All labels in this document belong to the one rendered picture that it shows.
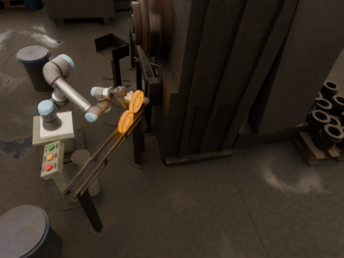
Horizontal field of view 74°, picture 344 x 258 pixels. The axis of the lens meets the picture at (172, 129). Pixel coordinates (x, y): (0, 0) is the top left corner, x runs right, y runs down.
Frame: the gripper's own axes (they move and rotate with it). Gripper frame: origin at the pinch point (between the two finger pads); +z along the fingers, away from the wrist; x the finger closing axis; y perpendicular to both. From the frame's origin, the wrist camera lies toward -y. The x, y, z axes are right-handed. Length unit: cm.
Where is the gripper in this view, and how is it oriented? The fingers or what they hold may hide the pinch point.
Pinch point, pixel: (136, 99)
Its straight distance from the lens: 157.6
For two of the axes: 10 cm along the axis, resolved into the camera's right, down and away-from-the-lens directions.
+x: 3.6, -6.9, 6.3
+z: 9.2, 1.6, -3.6
